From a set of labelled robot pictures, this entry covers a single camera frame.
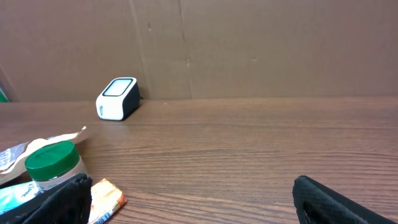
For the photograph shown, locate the green lid jar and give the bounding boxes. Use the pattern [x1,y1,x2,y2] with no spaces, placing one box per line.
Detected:
[25,141,90,192]

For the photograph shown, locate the teal tissue pack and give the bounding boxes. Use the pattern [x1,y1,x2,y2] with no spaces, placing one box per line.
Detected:
[0,181,40,215]

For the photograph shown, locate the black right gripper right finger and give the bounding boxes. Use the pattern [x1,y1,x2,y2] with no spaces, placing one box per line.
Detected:
[292,175,396,224]

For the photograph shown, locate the brown snack pouch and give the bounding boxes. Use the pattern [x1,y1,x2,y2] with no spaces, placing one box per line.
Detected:
[1,126,86,185]

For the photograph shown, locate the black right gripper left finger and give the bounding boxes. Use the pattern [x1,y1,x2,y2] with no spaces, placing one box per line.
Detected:
[1,174,93,224]

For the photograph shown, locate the orange snack packet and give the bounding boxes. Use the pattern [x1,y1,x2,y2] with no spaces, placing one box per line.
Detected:
[88,179,127,224]

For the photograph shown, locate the white barcode scanner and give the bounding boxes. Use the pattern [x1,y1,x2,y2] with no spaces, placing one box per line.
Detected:
[95,77,141,121]

